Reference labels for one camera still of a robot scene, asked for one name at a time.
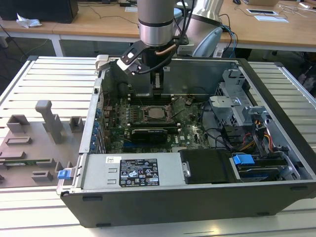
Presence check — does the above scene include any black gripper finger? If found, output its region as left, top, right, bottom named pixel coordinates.
left=150, top=71, right=158, bottom=96
left=157, top=71, right=165, bottom=96

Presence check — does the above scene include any silver-topped CPU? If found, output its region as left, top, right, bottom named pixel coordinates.
left=147, top=108, right=164, bottom=119

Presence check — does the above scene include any CPU socket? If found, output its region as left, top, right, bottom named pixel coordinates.
left=137, top=104, right=177, bottom=124

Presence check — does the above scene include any copper-coloured tube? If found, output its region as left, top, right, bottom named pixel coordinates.
left=154, top=45, right=179, bottom=56

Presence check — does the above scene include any white plastic case latch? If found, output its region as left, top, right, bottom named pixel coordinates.
left=94, top=54, right=111, bottom=73

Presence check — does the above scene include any black graphics card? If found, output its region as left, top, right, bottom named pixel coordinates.
left=131, top=127, right=169, bottom=145

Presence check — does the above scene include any green motherboard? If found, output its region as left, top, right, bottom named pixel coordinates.
left=105, top=95, right=224, bottom=154

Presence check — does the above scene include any grey metal drive cage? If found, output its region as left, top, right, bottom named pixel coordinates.
left=208, top=69, right=272, bottom=130

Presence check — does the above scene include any wooden desk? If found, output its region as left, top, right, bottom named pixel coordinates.
left=217, top=0, right=316, bottom=52
left=0, top=4, right=139, bottom=43

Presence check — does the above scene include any black label sticker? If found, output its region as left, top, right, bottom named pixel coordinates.
left=119, top=158, right=159, bottom=188

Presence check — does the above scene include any black plastic shroud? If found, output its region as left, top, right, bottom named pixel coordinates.
left=178, top=149, right=237, bottom=185

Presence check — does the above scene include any grey power supply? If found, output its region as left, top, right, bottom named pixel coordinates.
left=78, top=153, right=185, bottom=190

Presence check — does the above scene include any grey parts rack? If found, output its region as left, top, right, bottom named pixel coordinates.
left=0, top=99, right=87, bottom=191

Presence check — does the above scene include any hard disk in blue carrier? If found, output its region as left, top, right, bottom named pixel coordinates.
left=231, top=153, right=288, bottom=182

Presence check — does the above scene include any white paper sheet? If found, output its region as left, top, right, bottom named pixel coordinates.
left=255, top=14, right=290, bottom=23

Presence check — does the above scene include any black box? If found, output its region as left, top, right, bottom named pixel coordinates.
left=0, top=0, right=79, bottom=24

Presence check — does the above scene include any black and grey PC case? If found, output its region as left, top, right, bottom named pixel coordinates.
left=56, top=56, right=316, bottom=229

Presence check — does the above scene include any blue case latch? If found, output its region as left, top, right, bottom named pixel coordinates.
left=57, top=168, right=70, bottom=180

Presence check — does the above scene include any crumpled white tissue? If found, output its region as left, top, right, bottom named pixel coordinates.
left=15, top=13, right=43, bottom=28

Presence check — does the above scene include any green RAM stick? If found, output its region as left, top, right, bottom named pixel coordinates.
left=1, top=159, right=50, bottom=165

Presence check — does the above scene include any black camera cable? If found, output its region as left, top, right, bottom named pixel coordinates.
left=133, top=53, right=179, bottom=75

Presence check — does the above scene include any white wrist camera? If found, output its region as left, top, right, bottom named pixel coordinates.
left=116, top=44, right=143, bottom=75

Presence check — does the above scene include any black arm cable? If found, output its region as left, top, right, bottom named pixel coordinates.
left=172, top=0, right=196, bottom=44

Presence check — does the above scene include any blue cable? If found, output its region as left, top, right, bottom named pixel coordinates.
left=221, top=24, right=239, bottom=51

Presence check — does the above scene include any silver metal handle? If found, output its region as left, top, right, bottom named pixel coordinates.
left=182, top=161, right=192, bottom=178

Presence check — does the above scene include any multicoloured power cable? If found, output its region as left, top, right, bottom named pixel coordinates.
left=255, top=119, right=275, bottom=153

